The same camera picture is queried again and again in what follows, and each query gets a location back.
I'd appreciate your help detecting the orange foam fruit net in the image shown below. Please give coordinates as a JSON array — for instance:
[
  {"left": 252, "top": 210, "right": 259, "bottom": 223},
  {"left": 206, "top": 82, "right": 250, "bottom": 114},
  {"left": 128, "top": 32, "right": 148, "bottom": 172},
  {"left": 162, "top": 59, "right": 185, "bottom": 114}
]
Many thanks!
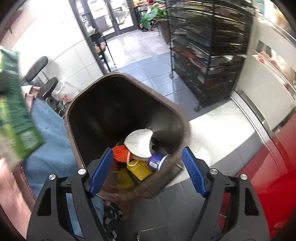
[{"left": 112, "top": 145, "right": 131, "bottom": 163}]

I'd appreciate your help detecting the green drink carton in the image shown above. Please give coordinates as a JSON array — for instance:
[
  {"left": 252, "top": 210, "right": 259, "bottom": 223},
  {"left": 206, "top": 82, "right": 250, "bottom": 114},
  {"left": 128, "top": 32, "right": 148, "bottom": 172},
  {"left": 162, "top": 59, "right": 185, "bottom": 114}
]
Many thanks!
[{"left": 1, "top": 47, "right": 44, "bottom": 160}]

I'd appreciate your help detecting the yellow foam fruit net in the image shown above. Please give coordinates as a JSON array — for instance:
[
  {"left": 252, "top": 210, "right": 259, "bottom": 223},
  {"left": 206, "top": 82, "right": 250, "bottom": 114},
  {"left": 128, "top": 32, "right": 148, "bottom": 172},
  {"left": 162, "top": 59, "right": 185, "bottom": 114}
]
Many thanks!
[{"left": 126, "top": 160, "right": 153, "bottom": 181}]

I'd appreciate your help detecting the blue white paper cup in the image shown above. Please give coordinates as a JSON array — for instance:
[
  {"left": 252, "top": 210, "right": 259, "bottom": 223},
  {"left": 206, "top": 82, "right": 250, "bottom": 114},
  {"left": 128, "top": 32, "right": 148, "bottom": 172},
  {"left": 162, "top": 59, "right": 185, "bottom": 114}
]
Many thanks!
[{"left": 147, "top": 153, "right": 170, "bottom": 171}]

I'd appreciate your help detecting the white paper bowl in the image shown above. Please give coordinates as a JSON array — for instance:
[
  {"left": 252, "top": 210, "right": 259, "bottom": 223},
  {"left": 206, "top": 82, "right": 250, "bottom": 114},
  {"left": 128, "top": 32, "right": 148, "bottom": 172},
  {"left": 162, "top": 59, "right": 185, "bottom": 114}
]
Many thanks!
[{"left": 124, "top": 129, "right": 153, "bottom": 158}]

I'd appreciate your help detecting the brown plastic trash bin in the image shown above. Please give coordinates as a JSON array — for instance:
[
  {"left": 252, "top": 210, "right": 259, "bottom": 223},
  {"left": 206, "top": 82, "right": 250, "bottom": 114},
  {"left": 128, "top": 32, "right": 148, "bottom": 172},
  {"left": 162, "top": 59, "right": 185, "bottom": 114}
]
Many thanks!
[{"left": 64, "top": 72, "right": 190, "bottom": 202}]

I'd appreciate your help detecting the red cabinet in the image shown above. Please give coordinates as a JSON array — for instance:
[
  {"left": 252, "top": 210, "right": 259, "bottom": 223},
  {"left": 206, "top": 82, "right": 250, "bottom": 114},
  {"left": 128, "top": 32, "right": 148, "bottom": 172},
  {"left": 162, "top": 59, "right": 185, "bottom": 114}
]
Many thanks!
[{"left": 214, "top": 116, "right": 295, "bottom": 240}]

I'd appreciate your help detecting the white red plastic bag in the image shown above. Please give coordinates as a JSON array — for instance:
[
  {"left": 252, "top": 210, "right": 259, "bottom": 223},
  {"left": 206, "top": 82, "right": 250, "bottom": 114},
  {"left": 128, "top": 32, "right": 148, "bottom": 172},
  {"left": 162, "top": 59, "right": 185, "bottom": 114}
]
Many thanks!
[{"left": 53, "top": 83, "right": 79, "bottom": 105}]

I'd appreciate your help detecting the black round stool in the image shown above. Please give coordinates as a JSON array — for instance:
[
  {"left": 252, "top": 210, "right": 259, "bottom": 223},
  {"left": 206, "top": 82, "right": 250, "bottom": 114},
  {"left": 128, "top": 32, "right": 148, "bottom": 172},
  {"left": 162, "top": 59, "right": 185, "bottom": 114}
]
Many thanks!
[{"left": 40, "top": 77, "right": 58, "bottom": 100}]

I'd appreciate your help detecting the glass display cabinet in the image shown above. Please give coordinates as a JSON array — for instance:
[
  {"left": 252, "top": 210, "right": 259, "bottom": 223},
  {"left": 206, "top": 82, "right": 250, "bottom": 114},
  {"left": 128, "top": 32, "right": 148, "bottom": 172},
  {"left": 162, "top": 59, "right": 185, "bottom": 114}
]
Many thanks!
[{"left": 234, "top": 14, "right": 296, "bottom": 130}]

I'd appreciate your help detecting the wooden seat chair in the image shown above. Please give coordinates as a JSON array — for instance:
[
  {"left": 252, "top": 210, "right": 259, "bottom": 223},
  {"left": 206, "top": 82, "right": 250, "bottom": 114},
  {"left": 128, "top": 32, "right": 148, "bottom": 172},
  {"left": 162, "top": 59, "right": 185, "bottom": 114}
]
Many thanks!
[{"left": 90, "top": 32, "right": 115, "bottom": 72}]

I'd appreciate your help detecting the glass double door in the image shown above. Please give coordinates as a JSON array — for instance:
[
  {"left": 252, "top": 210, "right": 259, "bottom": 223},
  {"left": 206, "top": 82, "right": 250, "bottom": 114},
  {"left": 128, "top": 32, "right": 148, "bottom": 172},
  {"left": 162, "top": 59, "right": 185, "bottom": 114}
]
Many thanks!
[{"left": 81, "top": 0, "right": 138, "bottom": 39}]

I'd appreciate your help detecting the green potted plant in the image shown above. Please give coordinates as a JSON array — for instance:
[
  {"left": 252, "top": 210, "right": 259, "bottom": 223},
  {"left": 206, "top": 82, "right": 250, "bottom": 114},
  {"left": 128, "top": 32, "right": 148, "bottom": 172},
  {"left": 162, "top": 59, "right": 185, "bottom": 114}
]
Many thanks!
[{"left": 139, "top": 1, "right": 171, "bottom": 45}]

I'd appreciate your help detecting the black wire drawer cart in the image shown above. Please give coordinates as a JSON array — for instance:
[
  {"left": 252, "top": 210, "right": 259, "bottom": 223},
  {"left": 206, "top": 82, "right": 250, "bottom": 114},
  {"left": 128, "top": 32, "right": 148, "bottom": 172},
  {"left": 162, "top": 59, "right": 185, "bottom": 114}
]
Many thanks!
[{"left": 166, "top": 1, "right": 255, "bottom": 111}]

